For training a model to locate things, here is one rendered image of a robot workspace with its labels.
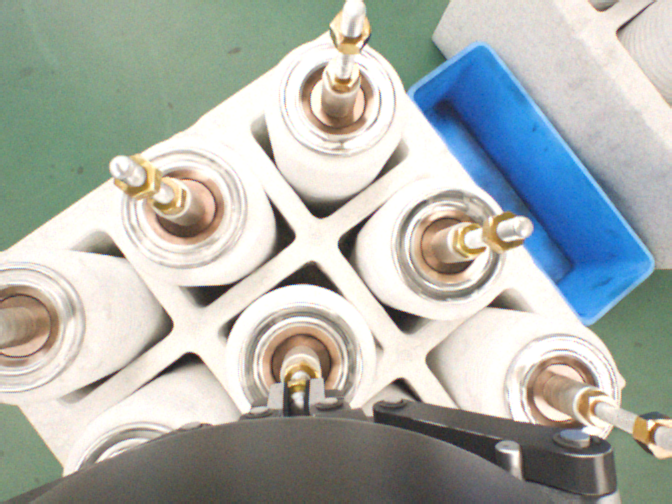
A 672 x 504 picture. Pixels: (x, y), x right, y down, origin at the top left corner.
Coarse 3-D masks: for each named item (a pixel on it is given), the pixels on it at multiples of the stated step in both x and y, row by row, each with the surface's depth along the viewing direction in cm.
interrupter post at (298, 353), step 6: (294, 348) 24; (300, 348) 24; (306, 348) 24; (288, 354) 23; (294, 354) 22; (300, 354) 22; (306, 354) 22; (312, 354) 23; (288, 360) 22; (294, 360) 22; (300, 360) 22; (306, 360) 22; (312, 360) 22; (318, 360) 24; (282, 366) 22; (318, 366) 22; (282, 372) 22; (282, 378) 22
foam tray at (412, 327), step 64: (192, 128) 33; (256, 128) 35; (384, 192) 33; (320, 256) 32; (192, 320) 31; (384, 320) 32; (448, 320) 33; (576, 320) 34; (128, 384) 31; (384, 384) 32; (64, 448) 30
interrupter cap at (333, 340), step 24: (288, 312) 25; (312, 312) 25; (264, 336) 24; (288, 336) 25; (312, 336) 25; (336, 336) 25; (240, 360) 24; (264, 360) 24; (336, 360) 25; (360, 360) 25; (240, 384) 24; (264, 384) 24; (336, 384) 24
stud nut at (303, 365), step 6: (288, 366) 21; (294, 366) 20; (300, 366) 20; (306, 366) 20; (312, 366) 21; (288, 372) 20; (294, 372) 20; (306, 372) 20; (312, 372) 20; (318, 372) 21; (288, 378) 20; (312, 378) 20
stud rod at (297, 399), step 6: (300, 372) 20; (294, 378) 19; (294, 396) 16; (300, 396) 16; (294, 402) 15; (300, 402) 15; (294, 408) 15; (300, 408) 15; (294, 414) 15; (300, 414) 15
